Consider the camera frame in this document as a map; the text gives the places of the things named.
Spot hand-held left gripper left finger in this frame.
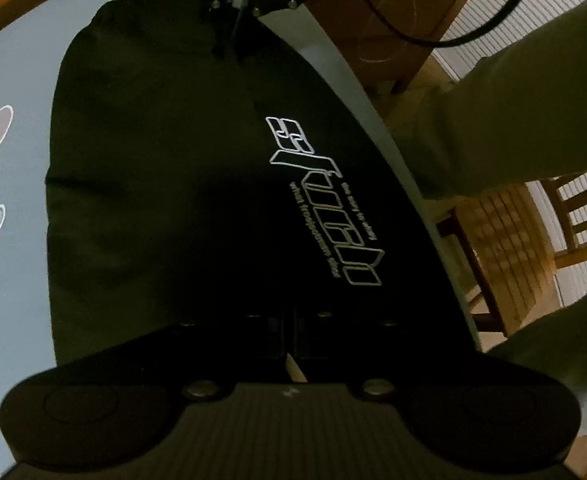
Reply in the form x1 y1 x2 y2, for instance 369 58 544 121
124 312 288 402

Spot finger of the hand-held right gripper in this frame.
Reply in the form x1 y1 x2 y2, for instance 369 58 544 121
234 0 314 63
180 0 237 60

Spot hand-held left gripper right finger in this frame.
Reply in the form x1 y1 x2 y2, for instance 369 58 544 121
292 311 454 402

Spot black pants with white drawstring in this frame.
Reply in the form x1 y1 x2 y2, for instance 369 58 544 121
44 0 479 368

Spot wooden nightstand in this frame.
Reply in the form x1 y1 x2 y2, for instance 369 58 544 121
303 0 474 96

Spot wooden chair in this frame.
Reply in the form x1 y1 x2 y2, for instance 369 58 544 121
433 170 587 336

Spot operator's arm in sleeve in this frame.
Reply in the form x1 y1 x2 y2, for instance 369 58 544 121
393 0 587 201

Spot person's olive trouser leg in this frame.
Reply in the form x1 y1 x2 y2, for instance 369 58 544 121
488 300 587 411

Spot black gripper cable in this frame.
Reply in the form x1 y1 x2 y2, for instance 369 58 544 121
343 0 544 50

